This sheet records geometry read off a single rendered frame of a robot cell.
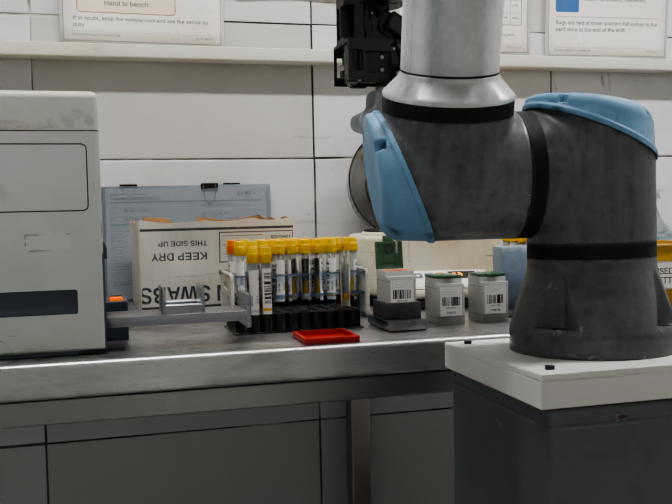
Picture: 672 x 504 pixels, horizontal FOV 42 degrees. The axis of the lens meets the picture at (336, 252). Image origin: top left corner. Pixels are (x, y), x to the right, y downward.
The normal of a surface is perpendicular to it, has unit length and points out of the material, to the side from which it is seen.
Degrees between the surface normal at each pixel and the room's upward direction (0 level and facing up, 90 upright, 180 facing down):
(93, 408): 90
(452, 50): 107
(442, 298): 90
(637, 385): 90
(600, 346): 89
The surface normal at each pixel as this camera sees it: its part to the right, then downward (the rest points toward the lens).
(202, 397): 0.26, 0.04
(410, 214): 0.06, 0.63
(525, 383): -0.96, 0.04
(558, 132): 0.07, -0.54
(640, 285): 0.36, -0.28
